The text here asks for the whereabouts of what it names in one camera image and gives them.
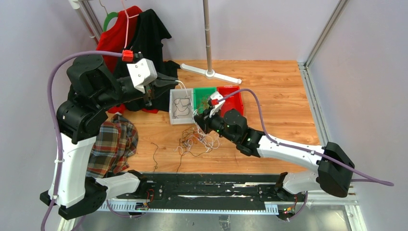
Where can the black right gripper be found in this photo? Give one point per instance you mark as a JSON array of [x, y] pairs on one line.
[[204, 121]]

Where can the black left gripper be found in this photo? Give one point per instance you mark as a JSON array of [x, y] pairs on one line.
[[150, 89]]

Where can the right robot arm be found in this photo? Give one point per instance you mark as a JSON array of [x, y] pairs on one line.
[[328, 167]]

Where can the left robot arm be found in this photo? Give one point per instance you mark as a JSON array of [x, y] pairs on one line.
[[100, 81]]

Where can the red plastic bin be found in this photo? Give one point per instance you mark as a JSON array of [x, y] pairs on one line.
[[233, 102]]

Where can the white plastic bin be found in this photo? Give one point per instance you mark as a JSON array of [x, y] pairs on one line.
[[180, 106]]

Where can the black t-shirt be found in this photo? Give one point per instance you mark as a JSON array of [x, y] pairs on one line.
[[147, 38]]

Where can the green plastic bin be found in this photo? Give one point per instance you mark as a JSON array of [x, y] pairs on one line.
[[200, 98]]

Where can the white stand with metal pole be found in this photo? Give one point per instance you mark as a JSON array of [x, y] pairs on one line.
[[209, 72]]

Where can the red t-shirt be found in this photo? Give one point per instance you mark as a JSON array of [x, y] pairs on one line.
[[113, 40]]

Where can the pink clothes hanger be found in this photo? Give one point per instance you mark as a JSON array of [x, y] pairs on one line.
[[128, 17]]

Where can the plaid flannel shirt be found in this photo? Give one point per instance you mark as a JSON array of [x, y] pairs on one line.
[[116, 142]]

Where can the green clothes hanger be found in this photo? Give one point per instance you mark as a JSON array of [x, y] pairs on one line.
[[108, 19]]

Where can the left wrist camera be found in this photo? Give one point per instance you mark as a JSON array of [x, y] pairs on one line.
[[141, 70]]

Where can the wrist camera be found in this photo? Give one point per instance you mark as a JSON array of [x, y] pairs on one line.
[[141, 70], [215, 102]]

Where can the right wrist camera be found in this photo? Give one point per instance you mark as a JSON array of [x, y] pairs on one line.
[[215, 102]]

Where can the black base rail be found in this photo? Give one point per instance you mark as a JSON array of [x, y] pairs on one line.
[[212, 192]]

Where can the clothes rack metal frame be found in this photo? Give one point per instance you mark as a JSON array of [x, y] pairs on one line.
[[86, 13]]

